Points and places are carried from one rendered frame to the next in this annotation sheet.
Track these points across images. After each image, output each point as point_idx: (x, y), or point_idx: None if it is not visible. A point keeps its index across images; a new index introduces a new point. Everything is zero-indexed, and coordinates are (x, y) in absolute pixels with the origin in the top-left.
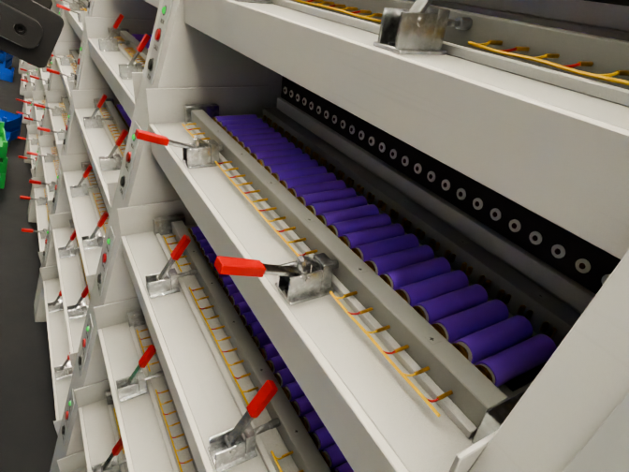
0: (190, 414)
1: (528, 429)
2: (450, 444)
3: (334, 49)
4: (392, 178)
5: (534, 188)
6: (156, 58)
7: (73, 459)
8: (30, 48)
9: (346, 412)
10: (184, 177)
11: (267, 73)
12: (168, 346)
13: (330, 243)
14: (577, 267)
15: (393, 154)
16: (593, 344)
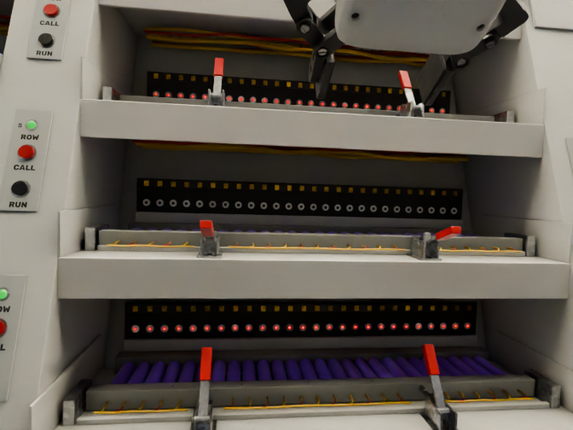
0: None
1: (566, 207)
2: (529, 258)
3: (385, 122)
4: (321, 221)
5: (511, 148)
6: (38, 178)
7: None
8: (441, 90)
9: (516, 269)
10: (231, 263)
11: (113, 192)
12: None
13: (399, 235)
14: (441, 212)
15: (315, 206)
16: (560, 174)
